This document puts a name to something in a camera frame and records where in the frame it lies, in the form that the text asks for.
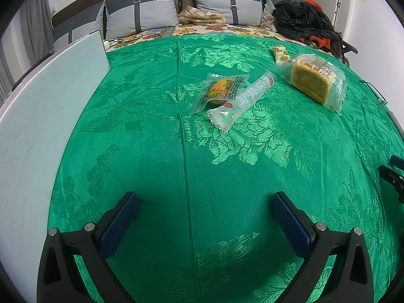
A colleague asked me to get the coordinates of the small yellow snack packet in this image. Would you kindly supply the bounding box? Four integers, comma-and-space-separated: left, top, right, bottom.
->
272, 46, 290, 65

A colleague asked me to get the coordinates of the white board panel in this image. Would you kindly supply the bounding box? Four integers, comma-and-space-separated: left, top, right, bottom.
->
0, 30, 111, 303

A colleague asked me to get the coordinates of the grey curtain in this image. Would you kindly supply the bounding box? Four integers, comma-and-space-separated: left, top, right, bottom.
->
0, 0, 53, 102

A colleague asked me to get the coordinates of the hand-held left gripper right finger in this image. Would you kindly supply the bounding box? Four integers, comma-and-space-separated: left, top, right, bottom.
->
271, 191, 384, 303

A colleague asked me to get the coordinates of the beige folded blanket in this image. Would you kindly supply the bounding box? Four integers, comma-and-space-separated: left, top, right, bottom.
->
177, 5, 226, 26

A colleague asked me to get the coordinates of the floral bedsheet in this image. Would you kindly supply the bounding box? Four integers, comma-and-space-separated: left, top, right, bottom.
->
104, 23, 316, 52

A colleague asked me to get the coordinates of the clear plastic bag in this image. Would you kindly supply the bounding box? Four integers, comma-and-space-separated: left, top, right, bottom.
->
261, 3, 278, 33

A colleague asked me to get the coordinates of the black jacket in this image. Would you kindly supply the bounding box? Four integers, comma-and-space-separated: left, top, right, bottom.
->
272, 0, 341, 43

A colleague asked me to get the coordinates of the orange garment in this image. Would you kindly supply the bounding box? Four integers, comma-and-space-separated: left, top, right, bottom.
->
301, 0, 333, 50

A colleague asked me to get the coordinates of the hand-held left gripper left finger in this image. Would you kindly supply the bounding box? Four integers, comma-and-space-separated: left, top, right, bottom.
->
37, 191, 140, 303

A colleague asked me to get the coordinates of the burger gummy clear packet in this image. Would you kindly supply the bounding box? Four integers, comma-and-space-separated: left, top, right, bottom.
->
191, 72, 250, 116

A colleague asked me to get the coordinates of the thin black cable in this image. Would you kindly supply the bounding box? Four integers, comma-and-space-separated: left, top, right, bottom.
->
360, 80, 389, 107

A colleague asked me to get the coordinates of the black chair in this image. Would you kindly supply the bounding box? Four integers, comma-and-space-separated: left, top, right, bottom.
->
331, 32, 359, 60

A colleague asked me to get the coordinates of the green patterned cloth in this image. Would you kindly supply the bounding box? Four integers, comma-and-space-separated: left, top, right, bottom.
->
50, 35, 404, 303

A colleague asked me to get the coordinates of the layered cake clear packet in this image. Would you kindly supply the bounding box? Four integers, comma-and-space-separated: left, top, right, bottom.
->
281, 53, 348, 115

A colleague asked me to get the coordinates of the white wafer roll packet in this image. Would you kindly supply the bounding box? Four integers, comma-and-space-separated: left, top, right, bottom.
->
207, 70, 276, 134

